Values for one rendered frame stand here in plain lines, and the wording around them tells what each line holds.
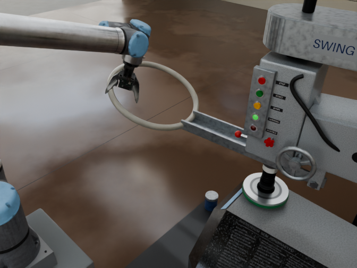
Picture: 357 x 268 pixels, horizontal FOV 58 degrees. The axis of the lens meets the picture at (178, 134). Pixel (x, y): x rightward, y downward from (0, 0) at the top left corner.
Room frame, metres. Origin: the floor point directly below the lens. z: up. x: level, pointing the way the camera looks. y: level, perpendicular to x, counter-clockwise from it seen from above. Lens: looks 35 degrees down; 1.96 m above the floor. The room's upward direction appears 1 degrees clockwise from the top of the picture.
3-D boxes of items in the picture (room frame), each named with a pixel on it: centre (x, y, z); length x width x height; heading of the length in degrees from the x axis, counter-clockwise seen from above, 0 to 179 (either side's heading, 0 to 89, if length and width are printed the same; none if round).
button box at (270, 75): (1.06, -0.30, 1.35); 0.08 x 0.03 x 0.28; 57
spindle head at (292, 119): (1.07, -0.49, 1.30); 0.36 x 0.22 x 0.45; 57
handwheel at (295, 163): (0.95, -0.46, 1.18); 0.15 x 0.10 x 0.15; 57
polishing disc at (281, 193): (1.12, -0.42, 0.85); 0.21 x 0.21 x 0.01
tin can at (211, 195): (1.75, -0.27, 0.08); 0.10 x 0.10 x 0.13
